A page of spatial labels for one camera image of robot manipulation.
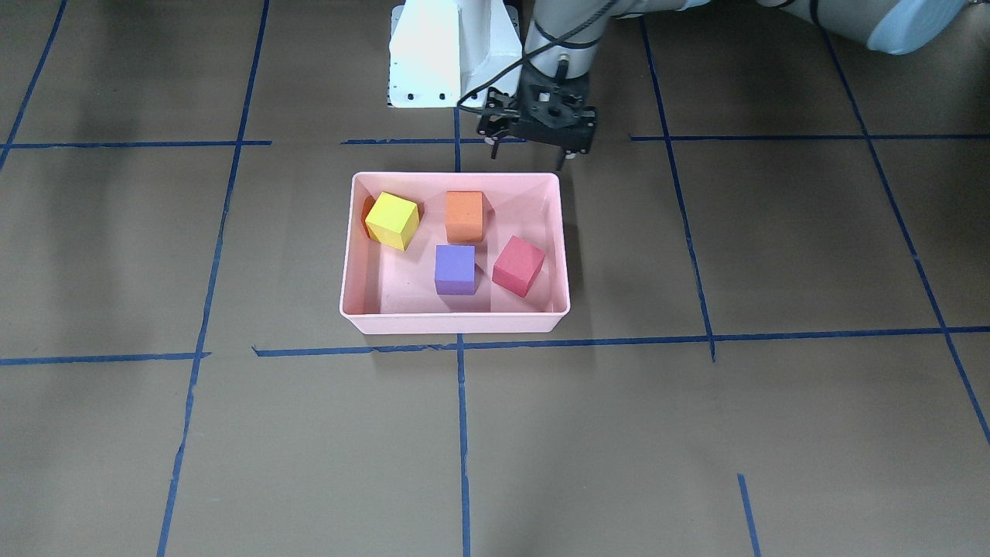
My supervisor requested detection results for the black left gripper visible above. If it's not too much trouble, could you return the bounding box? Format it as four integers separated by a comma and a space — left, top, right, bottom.
475, 66, 598, 172

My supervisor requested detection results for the orange foam block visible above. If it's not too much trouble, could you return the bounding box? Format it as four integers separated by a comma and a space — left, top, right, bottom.
445, 191, 485, 244

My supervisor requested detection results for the red foam block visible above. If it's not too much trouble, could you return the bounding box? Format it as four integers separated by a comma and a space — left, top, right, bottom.
491, 235, 547, 299

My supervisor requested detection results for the purple foam block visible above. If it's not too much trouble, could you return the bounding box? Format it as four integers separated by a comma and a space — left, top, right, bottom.
434, 244, 476, 296

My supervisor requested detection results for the yellow foam block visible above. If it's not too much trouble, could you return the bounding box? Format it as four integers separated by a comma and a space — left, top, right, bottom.
364, 193, 420, 251

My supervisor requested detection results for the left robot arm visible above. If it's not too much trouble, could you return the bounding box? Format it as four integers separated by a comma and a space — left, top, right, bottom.
456, 1, 968, 168

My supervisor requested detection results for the pink plastic bin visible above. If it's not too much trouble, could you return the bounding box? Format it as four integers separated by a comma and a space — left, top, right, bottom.
339, 172, 572, 335

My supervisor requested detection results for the brown paper table cover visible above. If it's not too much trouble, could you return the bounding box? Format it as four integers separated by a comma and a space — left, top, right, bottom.
2, 1, 988, 556

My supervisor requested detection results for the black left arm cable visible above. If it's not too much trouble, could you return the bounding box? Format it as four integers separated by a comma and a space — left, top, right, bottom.
456, 0, 620, 109

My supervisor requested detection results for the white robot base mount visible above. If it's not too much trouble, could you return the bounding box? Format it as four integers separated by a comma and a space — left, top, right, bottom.
387, 1, 522, 109

